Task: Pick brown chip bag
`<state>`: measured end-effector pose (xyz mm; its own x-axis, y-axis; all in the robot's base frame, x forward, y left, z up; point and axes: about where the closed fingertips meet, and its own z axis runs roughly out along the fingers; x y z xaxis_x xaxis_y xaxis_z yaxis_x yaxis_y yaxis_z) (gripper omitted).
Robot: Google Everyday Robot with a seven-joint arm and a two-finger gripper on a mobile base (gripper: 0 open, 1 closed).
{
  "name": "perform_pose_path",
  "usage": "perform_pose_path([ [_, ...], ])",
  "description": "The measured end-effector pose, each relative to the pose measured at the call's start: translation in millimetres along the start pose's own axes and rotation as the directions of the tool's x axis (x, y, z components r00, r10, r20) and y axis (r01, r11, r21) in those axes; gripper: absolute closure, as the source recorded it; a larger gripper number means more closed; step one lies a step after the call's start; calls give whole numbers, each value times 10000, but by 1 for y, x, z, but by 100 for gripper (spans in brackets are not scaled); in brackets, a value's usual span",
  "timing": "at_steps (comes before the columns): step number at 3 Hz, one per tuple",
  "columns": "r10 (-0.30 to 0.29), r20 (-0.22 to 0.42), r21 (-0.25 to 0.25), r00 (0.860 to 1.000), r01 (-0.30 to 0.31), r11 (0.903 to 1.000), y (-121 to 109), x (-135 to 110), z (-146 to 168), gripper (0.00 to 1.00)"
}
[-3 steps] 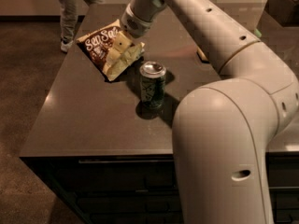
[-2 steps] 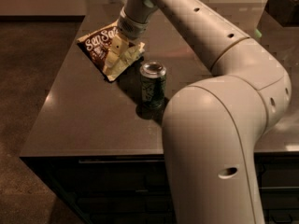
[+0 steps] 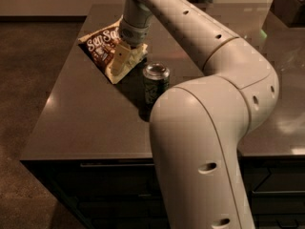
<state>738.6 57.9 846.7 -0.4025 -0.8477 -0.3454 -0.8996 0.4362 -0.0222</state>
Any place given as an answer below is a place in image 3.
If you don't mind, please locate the dark box with snacks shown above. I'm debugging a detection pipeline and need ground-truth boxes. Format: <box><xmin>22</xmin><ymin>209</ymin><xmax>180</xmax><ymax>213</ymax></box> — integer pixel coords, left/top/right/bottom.
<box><xmin>262</xmin><ymin>0</ymin><xmax>305</xmax><ymax>31</ymax></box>

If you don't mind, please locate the dark cabinet with drawers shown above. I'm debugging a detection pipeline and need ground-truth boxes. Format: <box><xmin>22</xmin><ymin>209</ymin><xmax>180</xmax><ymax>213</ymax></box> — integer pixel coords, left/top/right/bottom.
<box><xmin>22</xmin><ymin>157</ymin><xmax>305</xmax><ymax>229</ymax></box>

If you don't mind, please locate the brown sea salt chip bag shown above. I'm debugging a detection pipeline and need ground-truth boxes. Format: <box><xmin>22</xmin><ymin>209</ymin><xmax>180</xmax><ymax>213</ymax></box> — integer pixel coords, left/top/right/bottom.
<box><xmin>79</xmin><ymin>20</ymin><xmax>147</xmax><ymax>84</ymax></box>

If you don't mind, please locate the green drink can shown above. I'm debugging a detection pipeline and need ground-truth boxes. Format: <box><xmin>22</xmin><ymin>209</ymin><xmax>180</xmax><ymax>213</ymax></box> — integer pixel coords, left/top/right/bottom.
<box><xmin>143</xmin><ymin>62</ymin><xmax>170</xmax><ymax>108</ymax></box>

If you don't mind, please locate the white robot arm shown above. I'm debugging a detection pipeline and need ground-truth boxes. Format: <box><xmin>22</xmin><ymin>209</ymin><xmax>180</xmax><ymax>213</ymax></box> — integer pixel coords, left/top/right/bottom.
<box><xmin>120</xmin><ymin>0</ymin><xmax>279</xmax><ymax>229</ymax></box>

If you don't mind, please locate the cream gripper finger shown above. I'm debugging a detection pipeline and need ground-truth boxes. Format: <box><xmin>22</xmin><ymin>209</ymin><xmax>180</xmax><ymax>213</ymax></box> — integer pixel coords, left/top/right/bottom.
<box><xmin>111</xmin><ymin>60</ymin><xmax>125</xmax><ymax>75</ymax></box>

